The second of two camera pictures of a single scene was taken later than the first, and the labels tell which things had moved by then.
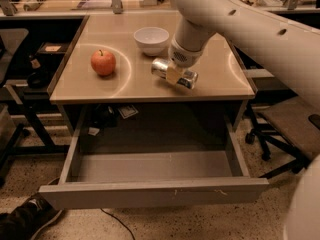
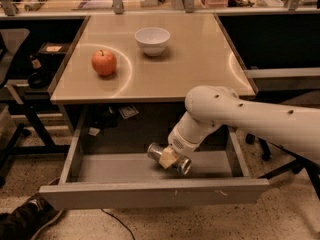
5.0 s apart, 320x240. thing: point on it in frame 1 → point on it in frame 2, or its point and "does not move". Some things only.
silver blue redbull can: (188, 79) → (182, 165)
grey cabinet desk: (105, 84) does not move
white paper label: (127, 111) does not move
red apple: (103, 62) does not move
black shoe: (26, 219) does not move
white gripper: (184, 56) → (179, 141)
